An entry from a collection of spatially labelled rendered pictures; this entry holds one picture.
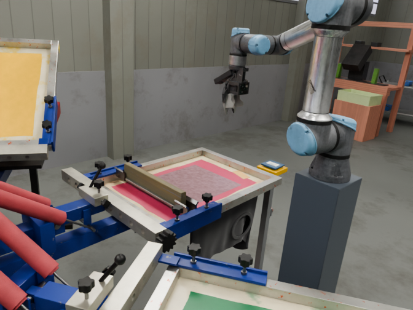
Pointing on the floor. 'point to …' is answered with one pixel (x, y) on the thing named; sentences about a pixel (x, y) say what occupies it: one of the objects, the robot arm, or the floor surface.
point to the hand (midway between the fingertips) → (228, 110)
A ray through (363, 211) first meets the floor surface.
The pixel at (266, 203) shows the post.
